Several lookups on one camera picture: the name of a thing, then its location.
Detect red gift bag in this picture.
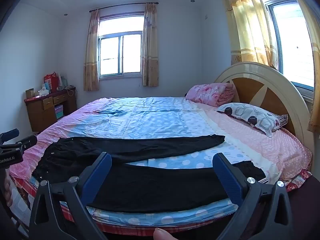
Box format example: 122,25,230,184
44,72,59,93

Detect cream and wood headboard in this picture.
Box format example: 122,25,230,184
214,62,313,143

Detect person's left hand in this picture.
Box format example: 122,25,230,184
2,175,13,207

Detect pink floral folded quilt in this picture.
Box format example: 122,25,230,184
186,82,237,107

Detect dark curtain rod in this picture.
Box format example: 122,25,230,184
89,2,159,12

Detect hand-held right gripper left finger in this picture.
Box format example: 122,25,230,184
29,152,112,240

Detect wooden desk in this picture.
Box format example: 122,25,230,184
24,87,77,132

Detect red checkered mattress cover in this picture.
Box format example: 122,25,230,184
9,169,313,234

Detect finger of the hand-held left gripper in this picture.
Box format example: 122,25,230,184
14,135,38,154
0,129,20,144

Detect polka-dot bed sheet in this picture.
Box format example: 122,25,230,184
9,96,313,227

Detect patterned pillow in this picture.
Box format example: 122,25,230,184
215,102,288,137

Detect beige patterned curtain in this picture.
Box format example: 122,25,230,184
142,3,159,87
84,10,100,92

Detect large side window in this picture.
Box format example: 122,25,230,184
255,0,317,90

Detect black pants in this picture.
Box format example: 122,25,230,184
32,134,267,214

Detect small sliding window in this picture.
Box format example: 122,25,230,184
97,17,145,78

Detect person's right hand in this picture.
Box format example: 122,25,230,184
153,227,179,240

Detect yellow patterned curtain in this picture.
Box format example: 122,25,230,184
291,0,320,133
219,0,278,69

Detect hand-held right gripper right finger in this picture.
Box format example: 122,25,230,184
212,152,293,240

